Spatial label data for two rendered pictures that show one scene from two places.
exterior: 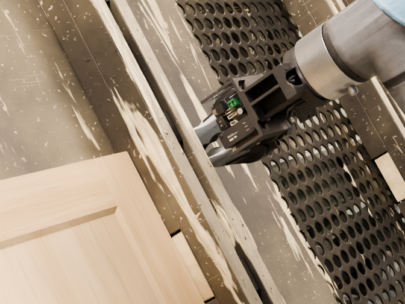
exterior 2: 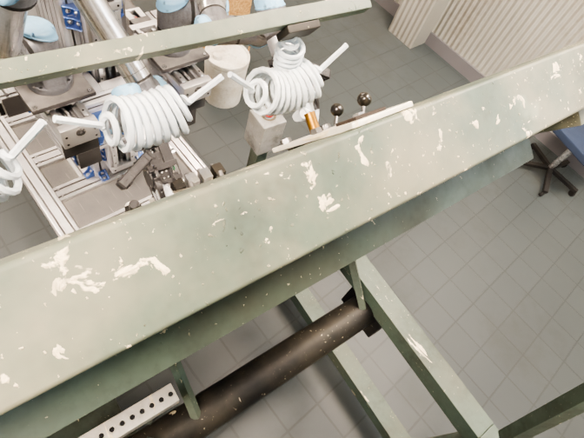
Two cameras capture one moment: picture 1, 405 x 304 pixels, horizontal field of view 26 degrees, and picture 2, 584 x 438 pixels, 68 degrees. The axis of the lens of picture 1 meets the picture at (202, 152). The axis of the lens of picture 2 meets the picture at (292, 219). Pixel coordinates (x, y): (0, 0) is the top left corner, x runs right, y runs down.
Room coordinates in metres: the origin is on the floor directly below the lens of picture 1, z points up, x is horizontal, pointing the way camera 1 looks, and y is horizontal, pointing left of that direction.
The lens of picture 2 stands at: (1.61, 0.33, 2.25)
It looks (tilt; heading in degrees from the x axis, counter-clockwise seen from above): 55 degrees down; 181
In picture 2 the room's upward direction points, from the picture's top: 24 degrees clockwise
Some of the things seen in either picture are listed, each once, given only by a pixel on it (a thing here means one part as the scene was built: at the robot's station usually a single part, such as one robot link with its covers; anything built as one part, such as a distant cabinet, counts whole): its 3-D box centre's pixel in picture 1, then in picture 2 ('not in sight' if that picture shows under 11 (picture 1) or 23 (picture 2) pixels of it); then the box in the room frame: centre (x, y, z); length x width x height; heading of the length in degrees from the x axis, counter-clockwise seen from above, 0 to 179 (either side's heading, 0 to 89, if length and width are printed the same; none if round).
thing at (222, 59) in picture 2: not in sight; (226, 69); (-0.69, -0.55, 0.24); 0.32 x 0.30 x 0.47; 152
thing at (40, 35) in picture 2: not in sight; (36, 41); (0.68, -0.68, 1.20); 0.13 x 0.12 x 0.14; 170
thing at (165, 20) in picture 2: not in sight; (174, 8); (0.23, -0.44, 1.20); 0.13 x 0.12 x 0.14; 131
